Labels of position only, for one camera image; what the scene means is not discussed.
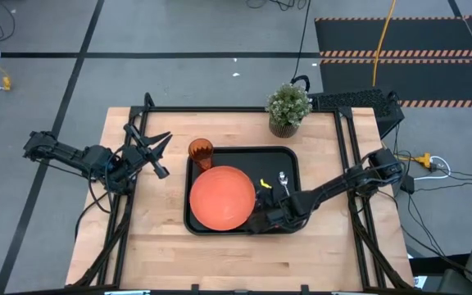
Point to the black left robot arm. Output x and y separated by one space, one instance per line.
68 153

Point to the black aluminium table frame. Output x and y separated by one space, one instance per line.
219 109

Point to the black power adapter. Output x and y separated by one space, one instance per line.
407 184

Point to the black perforated metal box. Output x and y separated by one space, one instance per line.
363 102

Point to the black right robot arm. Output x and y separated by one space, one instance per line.
342 182

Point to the black striped-edge floor mat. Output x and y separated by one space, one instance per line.
383 34
424 80

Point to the orange round plate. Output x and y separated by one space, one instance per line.
221 198

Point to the potted green plant ribbed pot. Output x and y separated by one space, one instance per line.
287 106

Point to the yellow power connector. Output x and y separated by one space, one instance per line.
424 160

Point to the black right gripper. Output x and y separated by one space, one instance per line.
281 211

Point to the orange faceted plastic cup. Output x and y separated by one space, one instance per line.
200 153

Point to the black rectangular tray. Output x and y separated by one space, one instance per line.
240 157

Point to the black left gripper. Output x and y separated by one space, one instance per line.
139 157

